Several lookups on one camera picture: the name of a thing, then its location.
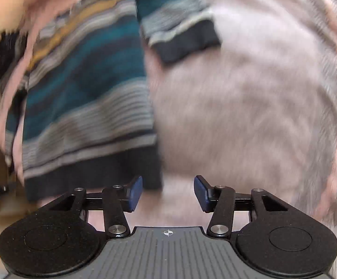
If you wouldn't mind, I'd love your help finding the striped knit sweater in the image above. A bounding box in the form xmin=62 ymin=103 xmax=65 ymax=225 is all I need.
xmin=0 ymin=0 xmax=220 ymax=202

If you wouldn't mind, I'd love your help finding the stack of folded clothes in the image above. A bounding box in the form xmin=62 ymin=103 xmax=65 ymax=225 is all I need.
xmin=0 ymin=30 xmax=28 ymax=93

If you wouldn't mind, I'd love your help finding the pink grey bed duvet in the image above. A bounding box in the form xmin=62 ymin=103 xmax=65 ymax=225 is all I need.
xmin=0 ymin=0 xmax=337 ymax=277

